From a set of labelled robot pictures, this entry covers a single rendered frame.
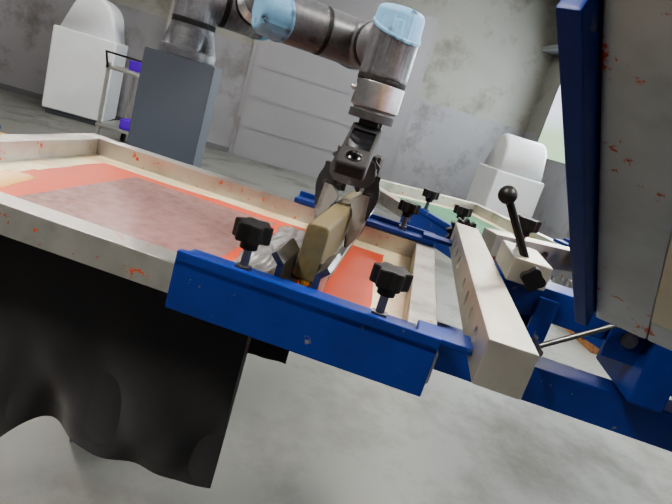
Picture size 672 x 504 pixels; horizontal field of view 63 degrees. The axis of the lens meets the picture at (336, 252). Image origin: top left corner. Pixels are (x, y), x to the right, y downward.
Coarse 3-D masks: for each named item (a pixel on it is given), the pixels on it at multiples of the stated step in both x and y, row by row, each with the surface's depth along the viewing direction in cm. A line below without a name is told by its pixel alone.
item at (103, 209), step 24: (24, 192) 81; (48, 192) 84; (72, 192) 88; (96, 192) 92; (96, 216) 80; (120, 216) 83; (144, 216) 87; (168, 216) 90; (144, 240) 76; (168, 240) 79; (192, 240) 82; (216, 240) 86; (336, 288) 81; (360, 288) 84
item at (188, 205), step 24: (48, 168) 97; (72, 168) 102; (96, 168) 107; (120, 168) 113; (120, 192) 96; (144, 192) 100; (168, 192) 106; (192, 192) 111; (192, 216) 95; (216, 216) 99; (240, 216) 104; (264, 216) 110; (360, 264) 97
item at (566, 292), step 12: (516, 288) 82; (552, 288) 82; (564, 288) 85; (516, 300) 83; (528, 300) 82; (564, 300) 81; (528, 312) 83; (564, 312) 82; (564, 324) 82; (576, 324) 82; (588, 324) 82; (600, 324) 81; (600, 336) 82
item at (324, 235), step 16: (352, 192) 102; (336, 208) 82; (320, 224) 69; (336, 224) 74; (304, 240) 69; (320, 240) 69; (336, 240) 80; (304, 256) 70; (320, 256) 69; (304, 272) 70
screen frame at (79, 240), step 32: (0, 160) 93; (128, 160) 118; (160, 160) 117; (0, 192) 67; (224, 192) 116; (256, 192) 115; (0, 224) 64; (32, 224) 64; (64, 224) 63; (64, 256) 64; (96, 256) 63; (128, 256) 62; (160, 256) 62; (416, 256) 100; (160, 288) 63; (416, 288) 80; (416, 320) 67
